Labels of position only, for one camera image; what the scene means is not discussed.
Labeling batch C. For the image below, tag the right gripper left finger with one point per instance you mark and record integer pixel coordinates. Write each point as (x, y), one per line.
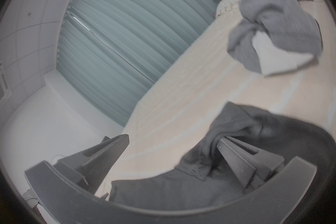
(97, 162)

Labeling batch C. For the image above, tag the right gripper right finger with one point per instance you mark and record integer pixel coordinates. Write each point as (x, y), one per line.
(249, 162)

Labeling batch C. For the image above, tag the black polo shirt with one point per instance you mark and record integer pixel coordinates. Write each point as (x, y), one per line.
(170, 186)

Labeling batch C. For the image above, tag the bed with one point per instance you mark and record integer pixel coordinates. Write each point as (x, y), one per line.
(196, 86)

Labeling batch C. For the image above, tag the pile of clothes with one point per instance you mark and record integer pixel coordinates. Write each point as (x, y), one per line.
(283, 20)

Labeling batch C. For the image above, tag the blue-green curtain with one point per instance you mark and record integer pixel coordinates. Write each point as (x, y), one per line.
(105, 81)
(144, 7)

